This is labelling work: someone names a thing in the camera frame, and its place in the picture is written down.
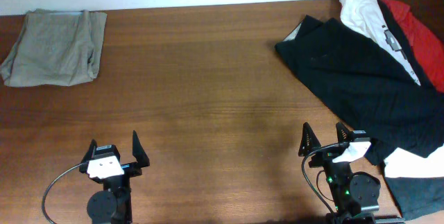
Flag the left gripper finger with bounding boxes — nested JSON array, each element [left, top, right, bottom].
[[133, 130, 150, 168], [82, 139, 97, 163]]

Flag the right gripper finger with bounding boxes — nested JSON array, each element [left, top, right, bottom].
[[336, 122, 350, 143], [298, 122, 321, 157]]

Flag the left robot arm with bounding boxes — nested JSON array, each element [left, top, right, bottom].
[[79, 131, 150, 224]]

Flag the white t-shirt with print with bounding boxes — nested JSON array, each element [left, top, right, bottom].
[[339, 0, 421, 85]]

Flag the black shorts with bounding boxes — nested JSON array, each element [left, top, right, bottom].
[[275, 16, 443, 165]]

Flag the black garment under white shirt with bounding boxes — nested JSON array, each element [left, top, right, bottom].
[[377, 0, 434, 89]]

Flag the dark grey garment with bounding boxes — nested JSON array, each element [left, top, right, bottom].
[[384, 178, 443, 221]]

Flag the folded khaki shorts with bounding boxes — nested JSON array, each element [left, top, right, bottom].
[[1, 9, 108, 87]]

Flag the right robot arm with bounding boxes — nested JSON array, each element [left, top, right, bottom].
[[298, 122, 405, 224]]

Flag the red garment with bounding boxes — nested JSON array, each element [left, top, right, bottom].
[[382, 0, 443, 92]]

